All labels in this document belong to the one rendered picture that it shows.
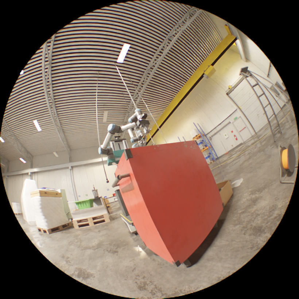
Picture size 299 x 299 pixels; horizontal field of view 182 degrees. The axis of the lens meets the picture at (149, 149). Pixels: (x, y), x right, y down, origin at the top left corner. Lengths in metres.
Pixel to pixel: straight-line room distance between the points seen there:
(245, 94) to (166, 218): 11.12
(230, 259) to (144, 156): 0.92
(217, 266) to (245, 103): 10.80
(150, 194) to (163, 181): 0.11
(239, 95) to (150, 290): 11.51
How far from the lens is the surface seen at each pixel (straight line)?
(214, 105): 11.24
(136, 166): 0.47
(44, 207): 3.45
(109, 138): 1.43
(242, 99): 10.98
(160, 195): 0.49
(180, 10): 9.88
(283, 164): 1.31
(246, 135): 10.43
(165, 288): 0.84
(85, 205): 4.19
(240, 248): 0.89
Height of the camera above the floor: 0.73
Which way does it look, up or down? 20 degrees up
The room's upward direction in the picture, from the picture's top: 23 degrees counter-clockwise
